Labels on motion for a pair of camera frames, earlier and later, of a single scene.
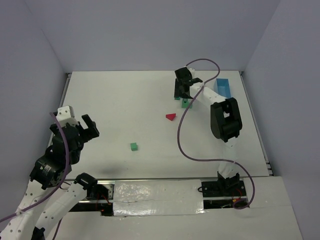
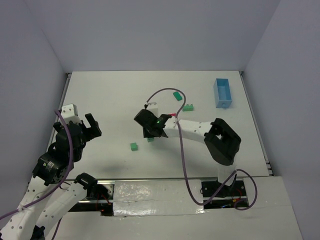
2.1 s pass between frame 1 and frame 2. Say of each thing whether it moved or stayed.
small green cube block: stayed
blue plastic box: stayed
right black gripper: moved
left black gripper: stayed
